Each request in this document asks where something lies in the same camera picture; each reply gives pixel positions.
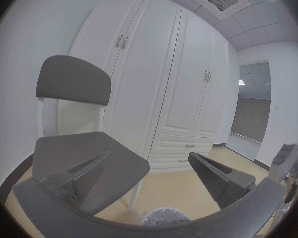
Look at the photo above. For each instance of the white trash bin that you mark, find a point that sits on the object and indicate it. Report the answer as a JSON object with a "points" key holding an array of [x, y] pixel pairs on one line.
{"points": [[154, 218]]}

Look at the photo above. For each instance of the white chair with grey cushions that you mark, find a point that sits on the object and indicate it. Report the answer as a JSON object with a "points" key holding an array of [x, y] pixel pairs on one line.
{"points": [[72, 80]]}

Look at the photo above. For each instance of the white wardrobe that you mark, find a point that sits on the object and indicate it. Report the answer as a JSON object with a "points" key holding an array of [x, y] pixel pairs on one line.
{"points": [[149, 71]]}

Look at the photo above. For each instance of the grey curtain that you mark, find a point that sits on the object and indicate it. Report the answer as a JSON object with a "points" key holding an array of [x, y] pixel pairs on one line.
{"points": [[253, 119]]}

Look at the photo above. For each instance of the clear plastic bag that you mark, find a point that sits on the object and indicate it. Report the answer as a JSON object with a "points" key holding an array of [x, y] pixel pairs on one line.
{"points": [[164, 213]]}

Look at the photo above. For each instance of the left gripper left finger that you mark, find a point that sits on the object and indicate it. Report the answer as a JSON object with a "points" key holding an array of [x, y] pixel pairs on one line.
{"points": [[84, 175]]}

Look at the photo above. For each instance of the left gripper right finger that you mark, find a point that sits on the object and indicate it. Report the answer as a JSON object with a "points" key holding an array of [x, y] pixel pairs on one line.
{"points": [[213, 177]]}

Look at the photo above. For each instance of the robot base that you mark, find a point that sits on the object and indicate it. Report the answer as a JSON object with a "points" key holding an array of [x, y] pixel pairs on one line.
{"points": [[284, 160]]}

